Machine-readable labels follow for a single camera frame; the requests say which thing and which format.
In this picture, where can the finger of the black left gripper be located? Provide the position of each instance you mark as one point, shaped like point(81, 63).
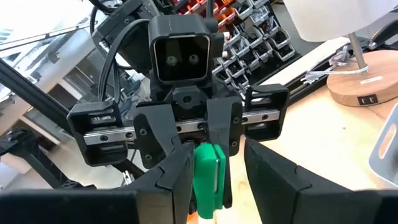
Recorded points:
point(152, 133)
point(222, 124)

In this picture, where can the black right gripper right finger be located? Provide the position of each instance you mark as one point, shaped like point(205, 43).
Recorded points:
point(280, 193)

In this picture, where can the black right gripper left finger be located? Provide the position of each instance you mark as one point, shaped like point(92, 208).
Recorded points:
point(174, 186)

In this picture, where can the green stapler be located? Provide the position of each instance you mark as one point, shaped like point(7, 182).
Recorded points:
point(205, 180)

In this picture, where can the parts bin storage rack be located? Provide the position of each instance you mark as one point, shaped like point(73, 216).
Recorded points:
point(255, 46)

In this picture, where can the light grey plastic bin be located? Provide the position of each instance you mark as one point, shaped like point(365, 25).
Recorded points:
point(377, 168)

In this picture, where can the white shade wooden base lamp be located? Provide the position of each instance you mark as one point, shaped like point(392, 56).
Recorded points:
point(326, 18)

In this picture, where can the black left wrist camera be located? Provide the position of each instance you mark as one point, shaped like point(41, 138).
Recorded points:
point(182, 59)

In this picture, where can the black aluminium frame beam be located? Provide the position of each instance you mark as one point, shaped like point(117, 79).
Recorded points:
point(31, 93)

